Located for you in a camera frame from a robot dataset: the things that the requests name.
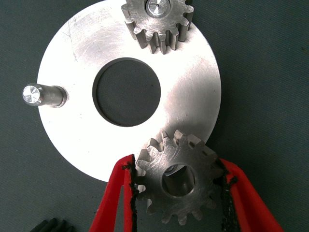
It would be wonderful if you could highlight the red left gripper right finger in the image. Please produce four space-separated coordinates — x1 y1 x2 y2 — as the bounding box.
212 158 285 232

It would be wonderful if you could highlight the small steel planetary gear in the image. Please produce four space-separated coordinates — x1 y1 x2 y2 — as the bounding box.
121 0 195 55

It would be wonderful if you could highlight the round metal carrier plate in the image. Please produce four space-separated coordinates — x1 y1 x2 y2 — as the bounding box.
22 0 222 183

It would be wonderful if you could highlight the dark grey table cloth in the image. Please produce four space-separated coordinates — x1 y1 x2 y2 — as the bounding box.
0 0 309 232

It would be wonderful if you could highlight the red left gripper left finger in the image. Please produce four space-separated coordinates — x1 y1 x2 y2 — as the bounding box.
88 154 140 232

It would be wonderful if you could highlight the braided black left gripper cable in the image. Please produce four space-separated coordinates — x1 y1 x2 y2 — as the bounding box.
30 217 76 232

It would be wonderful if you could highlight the white gear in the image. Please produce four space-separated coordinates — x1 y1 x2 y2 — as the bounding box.
135 130 225 226

